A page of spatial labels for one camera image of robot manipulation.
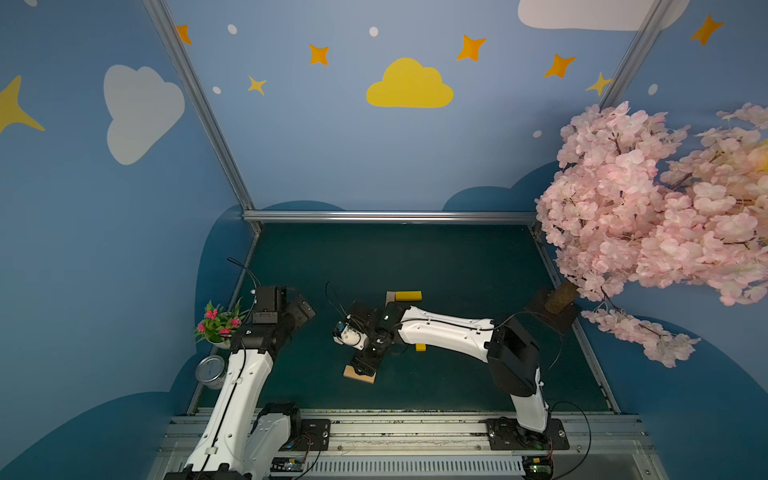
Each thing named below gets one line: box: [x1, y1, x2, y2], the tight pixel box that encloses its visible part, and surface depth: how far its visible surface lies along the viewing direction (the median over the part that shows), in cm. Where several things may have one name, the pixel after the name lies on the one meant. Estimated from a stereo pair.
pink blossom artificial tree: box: [536, 101, 768, 368], surface depth 59 cm
